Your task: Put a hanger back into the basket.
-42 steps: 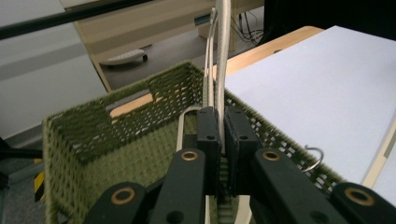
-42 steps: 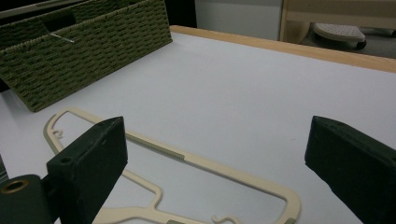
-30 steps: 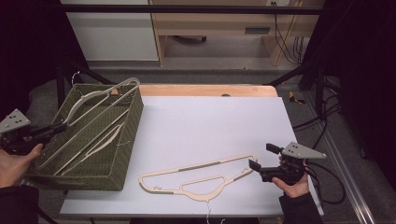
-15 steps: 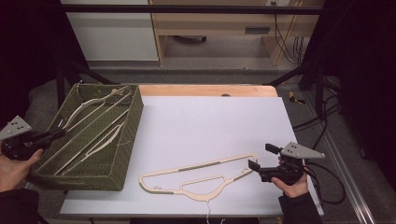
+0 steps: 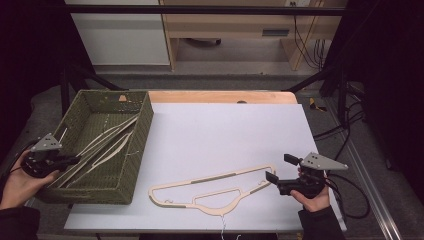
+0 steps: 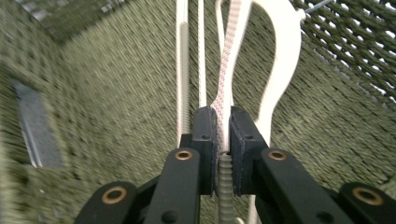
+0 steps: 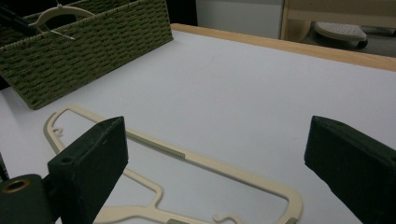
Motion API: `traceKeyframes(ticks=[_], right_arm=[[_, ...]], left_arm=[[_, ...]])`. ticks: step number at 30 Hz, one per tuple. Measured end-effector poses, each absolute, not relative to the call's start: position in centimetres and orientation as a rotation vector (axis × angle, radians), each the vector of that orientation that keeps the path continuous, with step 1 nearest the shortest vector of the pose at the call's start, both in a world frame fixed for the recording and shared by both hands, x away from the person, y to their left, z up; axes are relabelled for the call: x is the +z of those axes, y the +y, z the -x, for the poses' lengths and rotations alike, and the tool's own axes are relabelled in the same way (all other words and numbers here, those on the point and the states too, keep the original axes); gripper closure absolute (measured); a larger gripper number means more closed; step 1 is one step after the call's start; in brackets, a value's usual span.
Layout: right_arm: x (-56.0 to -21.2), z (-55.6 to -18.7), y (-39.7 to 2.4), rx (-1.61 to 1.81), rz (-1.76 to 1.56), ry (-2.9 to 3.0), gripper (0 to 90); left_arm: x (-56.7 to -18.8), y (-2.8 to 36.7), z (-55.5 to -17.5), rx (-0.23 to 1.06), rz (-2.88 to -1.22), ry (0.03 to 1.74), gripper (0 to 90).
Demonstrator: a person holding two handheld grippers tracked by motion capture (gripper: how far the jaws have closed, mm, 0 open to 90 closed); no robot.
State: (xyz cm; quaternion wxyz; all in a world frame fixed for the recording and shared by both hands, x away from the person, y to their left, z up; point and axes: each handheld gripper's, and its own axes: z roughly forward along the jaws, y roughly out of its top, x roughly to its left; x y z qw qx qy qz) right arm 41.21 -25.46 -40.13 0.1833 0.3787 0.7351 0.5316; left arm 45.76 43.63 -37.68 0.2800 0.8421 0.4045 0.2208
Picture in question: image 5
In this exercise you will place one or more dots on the white table sheet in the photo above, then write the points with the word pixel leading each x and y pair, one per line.
pixel 216 136

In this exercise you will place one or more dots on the green woven basket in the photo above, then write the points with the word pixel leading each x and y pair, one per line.
pixel 133 140

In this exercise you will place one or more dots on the light wooden desk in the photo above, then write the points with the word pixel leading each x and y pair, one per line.
pixel 233 23

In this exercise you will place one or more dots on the black metal stand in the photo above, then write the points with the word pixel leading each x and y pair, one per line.
pixel 340 93
pixel 65 90

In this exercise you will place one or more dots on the beige wooden clothes hanger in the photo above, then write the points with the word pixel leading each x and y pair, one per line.
pixel 213 178
pixel 110 137

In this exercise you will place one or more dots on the white cabinet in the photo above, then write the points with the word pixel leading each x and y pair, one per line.
pixel 123 40

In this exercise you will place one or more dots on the person's right hand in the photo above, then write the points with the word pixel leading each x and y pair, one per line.
pixel 315 203

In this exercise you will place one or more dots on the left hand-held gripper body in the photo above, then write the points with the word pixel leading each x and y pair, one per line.
pixel 46 144

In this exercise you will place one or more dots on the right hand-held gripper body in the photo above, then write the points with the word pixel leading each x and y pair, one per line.
pixel 321 163

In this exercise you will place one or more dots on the black curtain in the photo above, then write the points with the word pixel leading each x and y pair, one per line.
pixel 30 50
pixel 393 83

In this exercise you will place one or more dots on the yellow and black tool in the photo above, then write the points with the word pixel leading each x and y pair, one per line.
pixel 314 105

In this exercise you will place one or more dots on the black horizontal frame bar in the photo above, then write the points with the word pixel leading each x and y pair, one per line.
pixel 200 10

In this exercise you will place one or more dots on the person's left hand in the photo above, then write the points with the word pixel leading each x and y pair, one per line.
pixel 18 188

